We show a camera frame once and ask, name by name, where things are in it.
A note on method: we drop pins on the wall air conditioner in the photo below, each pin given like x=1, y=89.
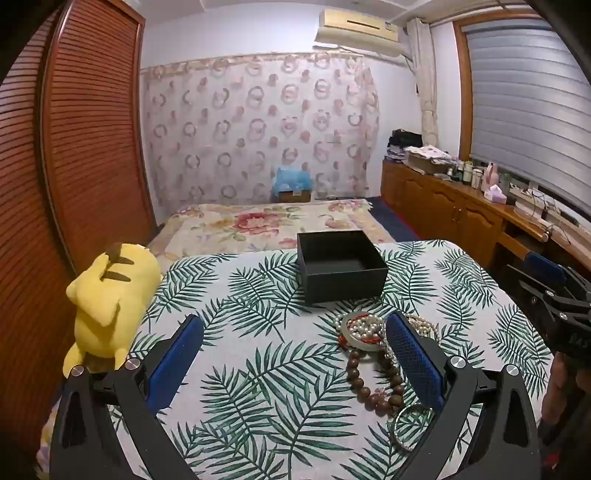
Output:
x=355, y=27

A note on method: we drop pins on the grey window blind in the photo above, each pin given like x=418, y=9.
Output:
x=521, y=101

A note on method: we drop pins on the black square box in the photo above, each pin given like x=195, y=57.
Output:
x=341, y=279

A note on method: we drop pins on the wooden cabinet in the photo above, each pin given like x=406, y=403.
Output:
x=443, y=207

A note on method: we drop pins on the small wooden box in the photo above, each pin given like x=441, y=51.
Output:
x=294, y=195

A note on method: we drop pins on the yellow plush toy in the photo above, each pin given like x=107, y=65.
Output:
x=113, y=295

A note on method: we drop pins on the white power strip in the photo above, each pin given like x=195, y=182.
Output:
x=526, y=201

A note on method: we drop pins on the person's right hand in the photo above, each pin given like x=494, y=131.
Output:
x=561, y=387

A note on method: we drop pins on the green cosmetic bottle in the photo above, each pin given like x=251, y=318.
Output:
x=461, y=170

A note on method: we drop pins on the pink bottle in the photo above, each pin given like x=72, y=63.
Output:
x=490, y=175

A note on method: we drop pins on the floral blanket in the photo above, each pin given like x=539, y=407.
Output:
x=258, y=226

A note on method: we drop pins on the white cosmetic bottle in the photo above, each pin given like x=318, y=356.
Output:
x=477, y=177

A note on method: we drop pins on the leaf print tablecloth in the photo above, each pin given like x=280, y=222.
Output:
x=258, y=383

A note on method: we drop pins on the cream tied curtain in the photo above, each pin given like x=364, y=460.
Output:
x=425, y=83

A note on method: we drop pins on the pile of dark clothes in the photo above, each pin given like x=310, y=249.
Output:
x=404, y=143

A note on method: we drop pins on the pink tissue box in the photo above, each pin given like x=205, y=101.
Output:
x=495, y=194

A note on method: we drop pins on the blue plush bag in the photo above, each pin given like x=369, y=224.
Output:
x=293, y=180

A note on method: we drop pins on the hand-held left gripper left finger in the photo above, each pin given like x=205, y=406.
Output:
x=178, y=357

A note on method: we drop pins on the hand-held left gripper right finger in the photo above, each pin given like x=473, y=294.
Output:
x=415, y=360

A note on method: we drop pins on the wooden louvered wardrobe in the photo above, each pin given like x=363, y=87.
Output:
x=92, y=138

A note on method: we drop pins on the pale jade bangle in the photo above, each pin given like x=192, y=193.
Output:
x=351, y=340

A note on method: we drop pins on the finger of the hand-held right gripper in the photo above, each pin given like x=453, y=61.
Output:
x=547, y=268
x=531, y=288

